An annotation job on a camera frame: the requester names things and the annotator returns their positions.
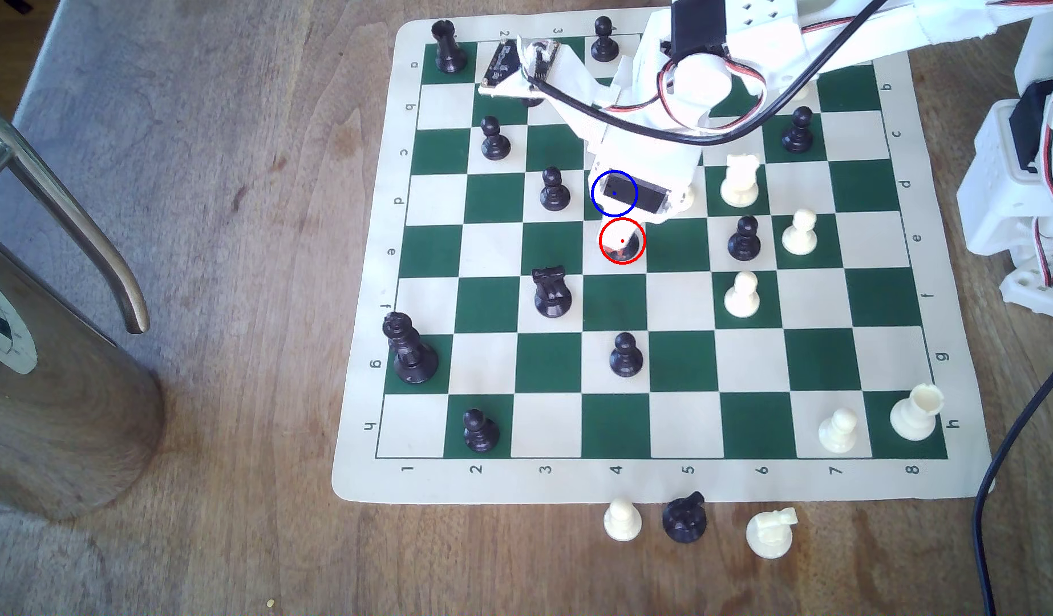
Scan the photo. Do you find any black chess rook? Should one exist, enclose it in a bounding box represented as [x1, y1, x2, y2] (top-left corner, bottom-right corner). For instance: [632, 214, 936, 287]
[532, 266, 573, 319]
[431, 19, 469, 75]

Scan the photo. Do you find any white chess pawn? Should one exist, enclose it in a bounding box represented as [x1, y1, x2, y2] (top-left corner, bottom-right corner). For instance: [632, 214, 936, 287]
[604, 499, 643, 544]
[723, 271, 761, 319]
[781, 209, 819, 257]
[818, 407, 860, 455]

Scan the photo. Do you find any green white chess mat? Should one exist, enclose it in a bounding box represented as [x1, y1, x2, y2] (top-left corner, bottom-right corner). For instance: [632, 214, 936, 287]
[331, 0, 997, 506]

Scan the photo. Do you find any black camera cable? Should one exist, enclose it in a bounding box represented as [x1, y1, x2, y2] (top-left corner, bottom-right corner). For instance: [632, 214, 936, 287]
[530, 0, 889, 136]

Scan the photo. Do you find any white rook bottom right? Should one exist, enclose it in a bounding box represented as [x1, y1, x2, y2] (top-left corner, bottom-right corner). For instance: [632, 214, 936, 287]
[889, 383, 945, 443]

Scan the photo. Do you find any black chess knight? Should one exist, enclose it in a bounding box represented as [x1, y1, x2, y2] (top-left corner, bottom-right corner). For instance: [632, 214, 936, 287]
[662, 491, 709, 545]

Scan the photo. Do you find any white chess rook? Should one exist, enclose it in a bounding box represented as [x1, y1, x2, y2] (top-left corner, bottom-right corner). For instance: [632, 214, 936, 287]
[719, 153, 762, 209]

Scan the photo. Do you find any black chess pawn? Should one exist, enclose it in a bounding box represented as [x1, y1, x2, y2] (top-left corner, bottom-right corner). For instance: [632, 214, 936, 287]
[462, 409, 500, 453]
[590, 15, 621, 63]
[781, 106, 815, 154]
[609, 332, 645, 378]
[480, 115, 512, 162]
[727, 216, 762, 262]
[539, 167, 572, 212]

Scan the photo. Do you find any black chess king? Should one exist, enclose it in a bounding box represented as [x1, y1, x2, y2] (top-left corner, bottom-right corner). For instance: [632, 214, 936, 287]
[382, 311, 440, 385]

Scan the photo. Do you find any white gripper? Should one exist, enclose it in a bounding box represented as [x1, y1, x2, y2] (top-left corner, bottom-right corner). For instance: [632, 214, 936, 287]
[588, 120, 704, 261]

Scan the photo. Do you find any steel jug with handle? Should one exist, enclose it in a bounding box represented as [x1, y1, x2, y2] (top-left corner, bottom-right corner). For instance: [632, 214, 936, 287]
[0, 104, 167, 523]

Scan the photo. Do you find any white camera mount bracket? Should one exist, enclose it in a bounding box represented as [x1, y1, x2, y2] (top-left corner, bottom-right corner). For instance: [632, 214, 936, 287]
[513, 64, 639, 142]

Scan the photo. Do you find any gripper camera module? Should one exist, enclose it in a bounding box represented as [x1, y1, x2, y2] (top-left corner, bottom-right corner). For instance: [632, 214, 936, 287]
[479, 36, 566, 91]

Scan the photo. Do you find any white chess knight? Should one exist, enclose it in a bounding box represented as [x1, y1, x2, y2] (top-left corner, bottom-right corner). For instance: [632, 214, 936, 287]
[746, 506, 800, 561]

